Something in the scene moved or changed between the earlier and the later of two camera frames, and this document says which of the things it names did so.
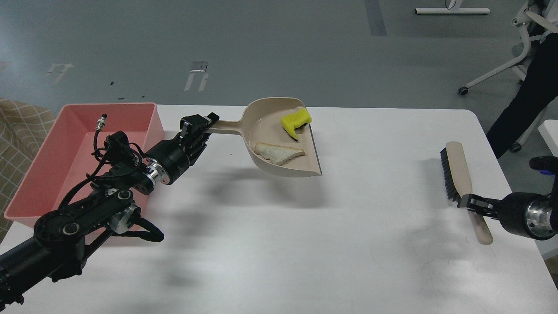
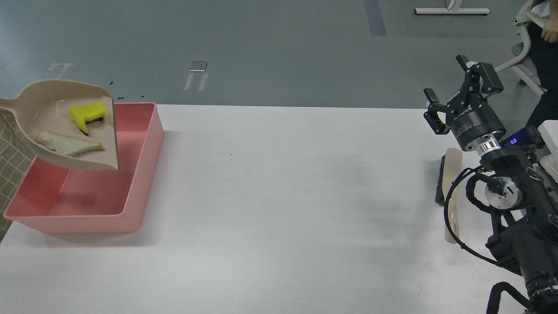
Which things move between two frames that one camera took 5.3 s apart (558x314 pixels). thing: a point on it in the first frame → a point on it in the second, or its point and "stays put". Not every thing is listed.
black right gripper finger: x=467 y=199 → x=431 y=116
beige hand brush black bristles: x=458 y=184 → x=450 y=168
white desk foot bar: x=445 y=10 stays put
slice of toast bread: x=278 y=155 → x=65 y=144
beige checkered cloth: x=24 y=127 stays put
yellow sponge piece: x=290 y=122 → x=81 y=114
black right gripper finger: x=495 y=214 → x=479 y=80
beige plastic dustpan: x=260 y=123 → x=68 y=121
